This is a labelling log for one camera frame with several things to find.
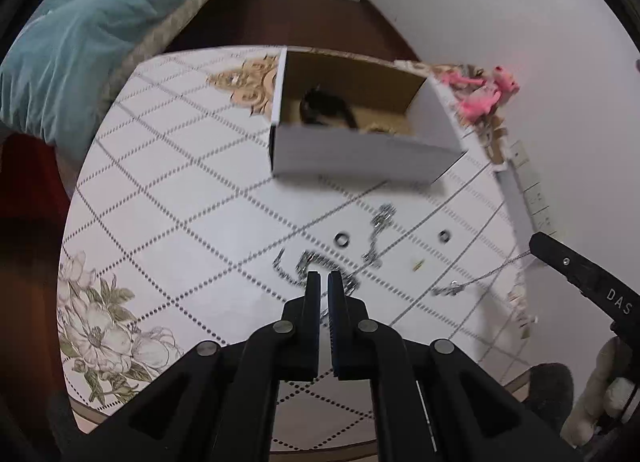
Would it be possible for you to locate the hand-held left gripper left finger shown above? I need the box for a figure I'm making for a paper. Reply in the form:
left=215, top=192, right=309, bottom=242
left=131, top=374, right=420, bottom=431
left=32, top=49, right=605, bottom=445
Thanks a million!
left=75, top=271, right=322, bottom=462

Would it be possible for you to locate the teal duvet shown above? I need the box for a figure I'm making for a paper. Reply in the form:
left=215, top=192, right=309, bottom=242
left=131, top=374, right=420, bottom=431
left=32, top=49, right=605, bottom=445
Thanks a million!
left=0, top=0, right=262, bottom=147

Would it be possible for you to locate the silver chain with pendant cluster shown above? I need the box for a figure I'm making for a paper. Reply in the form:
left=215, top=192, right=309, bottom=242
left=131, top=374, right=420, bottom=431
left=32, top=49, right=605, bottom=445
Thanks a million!
left=361, top=204, right=399, bottom=268

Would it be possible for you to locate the thin silver chain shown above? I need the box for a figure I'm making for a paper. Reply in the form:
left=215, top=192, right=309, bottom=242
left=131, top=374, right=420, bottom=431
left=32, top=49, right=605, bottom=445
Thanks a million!
left=273, top=248, right=307, bottom=287

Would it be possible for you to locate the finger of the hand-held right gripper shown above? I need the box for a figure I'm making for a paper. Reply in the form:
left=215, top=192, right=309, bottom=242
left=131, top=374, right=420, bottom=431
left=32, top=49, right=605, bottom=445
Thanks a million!
left=529, top=232, right=640, bottom=331

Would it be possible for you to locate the white plastic strip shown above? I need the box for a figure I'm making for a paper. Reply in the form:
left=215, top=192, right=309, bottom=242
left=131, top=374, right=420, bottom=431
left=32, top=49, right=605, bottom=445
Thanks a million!
left=497, top=167, right=537, bottom=265

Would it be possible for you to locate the long thin silver necklace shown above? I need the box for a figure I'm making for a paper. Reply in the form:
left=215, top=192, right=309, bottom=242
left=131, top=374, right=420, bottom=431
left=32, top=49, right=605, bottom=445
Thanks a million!
left=433, top=248, right=539, bottom=297

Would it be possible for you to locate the white cardboard box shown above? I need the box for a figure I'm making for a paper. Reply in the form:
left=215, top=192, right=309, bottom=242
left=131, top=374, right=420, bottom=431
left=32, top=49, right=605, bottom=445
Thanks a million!
left=270, top=46, right=469, bottom=188

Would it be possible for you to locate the thick silver chain bracelet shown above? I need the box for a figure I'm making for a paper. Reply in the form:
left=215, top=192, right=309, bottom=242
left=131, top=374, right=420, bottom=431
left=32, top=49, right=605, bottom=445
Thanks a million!
left=295, top=251, right=361, bottom=293

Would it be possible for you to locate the black hair tie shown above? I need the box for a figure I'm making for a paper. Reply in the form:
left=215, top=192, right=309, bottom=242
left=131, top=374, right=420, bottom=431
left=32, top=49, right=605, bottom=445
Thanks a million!
left=299, top=86, right=359, bottom=129

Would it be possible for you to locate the pink plush toy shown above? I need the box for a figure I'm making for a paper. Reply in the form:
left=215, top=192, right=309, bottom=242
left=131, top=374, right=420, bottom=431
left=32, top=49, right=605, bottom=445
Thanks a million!
left=442, top=65, right=521, bottom=123

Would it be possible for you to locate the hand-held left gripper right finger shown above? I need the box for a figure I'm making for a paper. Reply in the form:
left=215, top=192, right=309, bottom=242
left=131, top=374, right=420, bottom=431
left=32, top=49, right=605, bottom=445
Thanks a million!
left=327, top=269, right=582, bottom=462

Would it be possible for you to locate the dark grey fuzzy cushion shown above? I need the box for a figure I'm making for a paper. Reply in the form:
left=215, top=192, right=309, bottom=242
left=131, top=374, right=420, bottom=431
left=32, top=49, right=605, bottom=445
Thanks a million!
left=527, top=362, right=575, bottom=425

